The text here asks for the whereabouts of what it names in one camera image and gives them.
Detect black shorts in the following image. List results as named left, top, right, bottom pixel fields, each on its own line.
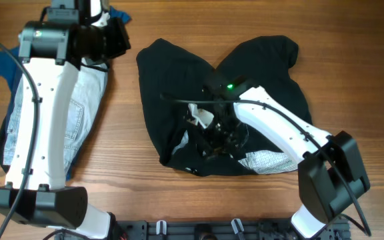
left=136, top=36, right=311, bottom=177

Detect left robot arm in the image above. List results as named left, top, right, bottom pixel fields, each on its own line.
left=0, top=1, right=130, bottom=239

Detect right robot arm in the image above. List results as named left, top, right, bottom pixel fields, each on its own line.
left=204, top=79, right=371, bottom=239

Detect light blue denim shorts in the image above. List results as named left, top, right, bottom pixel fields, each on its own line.
left=0, top=64, right=108, bottom=179

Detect black garment under pile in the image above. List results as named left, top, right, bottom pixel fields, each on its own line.
left=0, top=117, right=10, bottom=173

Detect blue t-shirt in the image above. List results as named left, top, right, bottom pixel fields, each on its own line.
left=0, top=6, right=132, bottom=93

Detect right black cable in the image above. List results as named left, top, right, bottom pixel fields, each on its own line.
left=160, top=93, right=373, bottom=237

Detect black cable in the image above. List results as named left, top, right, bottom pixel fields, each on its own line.
left=0, top=0, right=43, bottom=240
left=160, top=93, right=373, bottom=237

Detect right white rail clip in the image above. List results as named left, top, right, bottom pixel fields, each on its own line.
left=231, top=218, right=244, bottom=235

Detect white rail clip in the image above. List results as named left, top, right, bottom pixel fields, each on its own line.
left=231, top=218, right=244, bottom=235
left=155, top=220, right=167, bottom=235

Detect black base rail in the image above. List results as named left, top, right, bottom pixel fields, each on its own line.
left=54, top=218, right=351, bottom=240

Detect left white rail clip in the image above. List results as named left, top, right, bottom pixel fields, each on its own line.
left=155, top=220, right=167, bottom=235

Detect left black cable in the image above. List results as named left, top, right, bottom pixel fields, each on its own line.
left=0, top=0, right=43, bottom=240

